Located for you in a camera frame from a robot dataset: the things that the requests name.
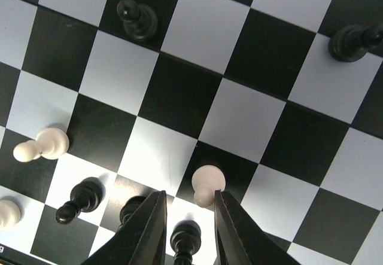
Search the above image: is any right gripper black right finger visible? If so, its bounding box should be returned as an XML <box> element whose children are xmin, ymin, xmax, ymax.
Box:
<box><xmin>214</xmin><ymin>190</ymin><xmax>299</xmax><ymax>265</ymax></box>

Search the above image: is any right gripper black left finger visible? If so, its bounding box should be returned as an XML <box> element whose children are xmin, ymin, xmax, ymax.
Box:
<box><xmin>82</xmin><ymin>190</ymin><xmax>166</xmax><ymax>265</ymax></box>

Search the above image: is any white pawn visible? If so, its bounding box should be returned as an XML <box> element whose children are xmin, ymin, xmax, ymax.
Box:
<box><xmin>191</xmin><ymin>165</ymin><xmax>226</xmax><ymax>208</ymax></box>
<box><xmin>13</xmin><ymin>127</ymin><xmax>69</xmax><ymax>163</ymax></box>

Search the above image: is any black chess piece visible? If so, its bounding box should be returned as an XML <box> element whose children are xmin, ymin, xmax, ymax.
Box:
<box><xmin>119</xmin><ymin>196</ymin><xmax>146</xmax><ymax>227</ymax></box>
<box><xmin>170</xmin><ymin>220</ymin><xmax>202</xmax><ymax>265</ymax></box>

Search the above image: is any black pawn on board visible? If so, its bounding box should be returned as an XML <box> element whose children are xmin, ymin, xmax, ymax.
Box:
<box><xmin>116</xmin><ymin>0</ymin><xmax>158</xmax><ymax>42</ymax></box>
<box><xmin>328</xmin><ymin>23</ymin><xmax>382</xmax><ymax>62</ymax></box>
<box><xmin>55</xmin><ymin>177</ymin><xmax>104</xmax><ymax>224</ymax></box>

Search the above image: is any white chess piece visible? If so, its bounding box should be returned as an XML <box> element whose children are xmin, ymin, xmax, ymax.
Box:
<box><xmin>1</xmin><ymin>200</ymin><xmax>21</xmax><ymax>230</ymax></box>

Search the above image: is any black and white chessboard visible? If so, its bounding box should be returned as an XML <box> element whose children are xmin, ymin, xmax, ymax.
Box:
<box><xmin>1</xmin><ymin>0</ymin><xmax>382</xmax><ymax>264</ymax></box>

